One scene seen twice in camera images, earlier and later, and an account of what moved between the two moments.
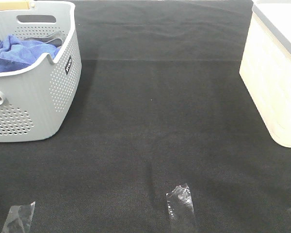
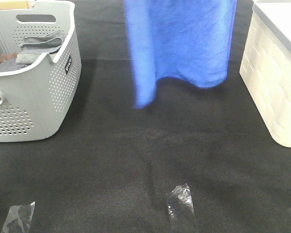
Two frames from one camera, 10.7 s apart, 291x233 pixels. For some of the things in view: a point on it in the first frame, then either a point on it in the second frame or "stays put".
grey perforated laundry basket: x=32 y=105 stays put
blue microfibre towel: x=11 y=54 → x=188 y=39
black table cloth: x=161 y=103 stays put
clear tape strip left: x=19 y=219 stays put
